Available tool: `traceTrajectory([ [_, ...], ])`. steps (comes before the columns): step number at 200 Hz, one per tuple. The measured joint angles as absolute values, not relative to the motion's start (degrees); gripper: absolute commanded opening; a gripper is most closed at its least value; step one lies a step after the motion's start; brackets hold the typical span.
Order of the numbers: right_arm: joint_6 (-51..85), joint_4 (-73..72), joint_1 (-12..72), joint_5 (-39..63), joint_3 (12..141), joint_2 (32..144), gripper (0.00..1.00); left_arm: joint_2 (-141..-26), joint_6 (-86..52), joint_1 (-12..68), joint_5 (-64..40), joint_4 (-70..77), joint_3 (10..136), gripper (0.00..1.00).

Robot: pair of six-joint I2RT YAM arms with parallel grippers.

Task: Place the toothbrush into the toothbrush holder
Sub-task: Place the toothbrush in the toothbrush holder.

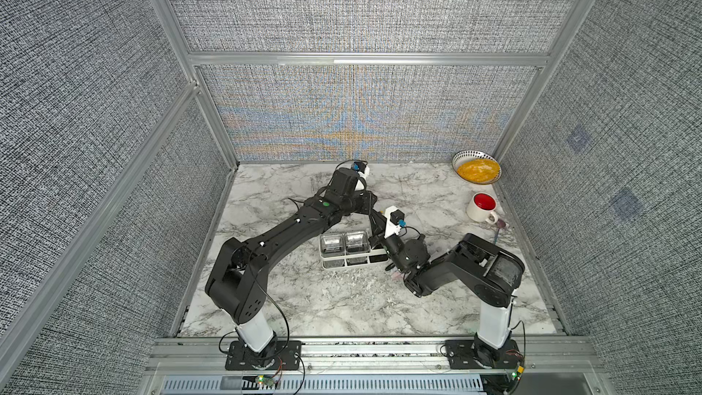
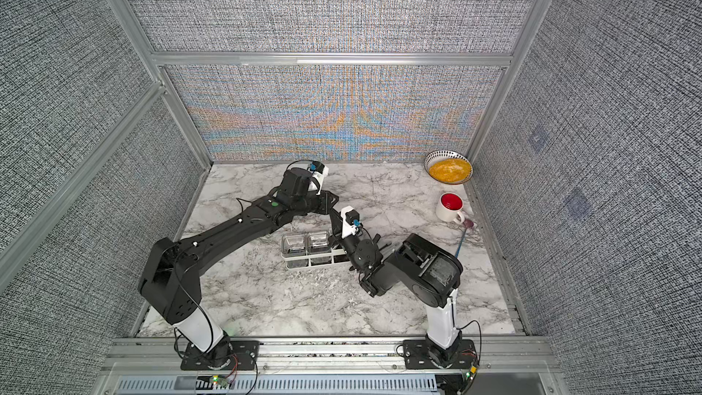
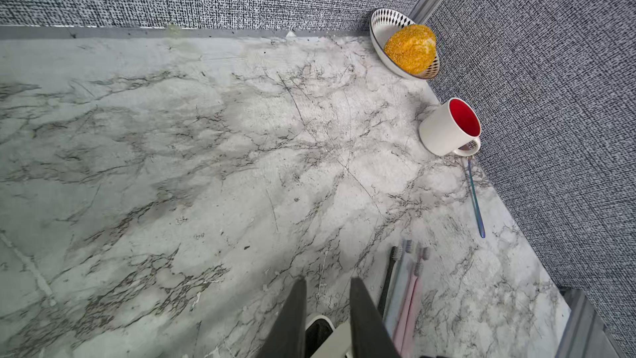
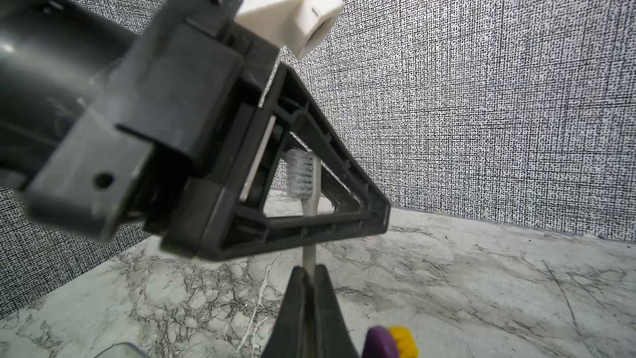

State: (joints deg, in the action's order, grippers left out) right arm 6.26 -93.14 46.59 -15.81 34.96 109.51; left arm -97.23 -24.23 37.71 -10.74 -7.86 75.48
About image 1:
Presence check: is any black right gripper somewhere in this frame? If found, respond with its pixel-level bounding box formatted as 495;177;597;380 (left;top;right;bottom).
370;209;409;277

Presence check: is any cream toothbrush holder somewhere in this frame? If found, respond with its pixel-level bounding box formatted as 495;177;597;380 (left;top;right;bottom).
318;230;389;270

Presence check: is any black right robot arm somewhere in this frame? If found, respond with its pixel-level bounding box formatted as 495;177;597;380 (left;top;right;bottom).
371;233;526;369

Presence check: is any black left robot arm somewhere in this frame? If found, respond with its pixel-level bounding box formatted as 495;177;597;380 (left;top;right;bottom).
205;160;377;360

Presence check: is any clear plastic cup right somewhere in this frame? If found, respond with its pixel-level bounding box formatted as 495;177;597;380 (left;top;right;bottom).
344;230;370;254

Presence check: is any white mug red inside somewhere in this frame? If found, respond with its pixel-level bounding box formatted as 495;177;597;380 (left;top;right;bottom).
466;192;500;224

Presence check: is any iridescent purple blue spoon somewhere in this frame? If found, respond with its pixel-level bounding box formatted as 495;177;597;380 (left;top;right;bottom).
493;219;508;244

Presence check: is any patterned white bowl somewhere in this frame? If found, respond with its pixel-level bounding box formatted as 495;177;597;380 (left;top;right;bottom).
452;150;502;185

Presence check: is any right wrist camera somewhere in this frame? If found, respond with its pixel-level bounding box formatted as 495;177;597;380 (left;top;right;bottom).
383;206;406;239

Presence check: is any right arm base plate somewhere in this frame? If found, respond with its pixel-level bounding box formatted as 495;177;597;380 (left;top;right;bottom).
440;338;524;370

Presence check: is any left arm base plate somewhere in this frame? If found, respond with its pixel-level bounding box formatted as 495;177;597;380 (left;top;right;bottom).
224;340;303;372

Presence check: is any white vented cable duct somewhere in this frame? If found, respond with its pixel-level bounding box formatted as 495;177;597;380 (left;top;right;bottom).
160;374;486;394

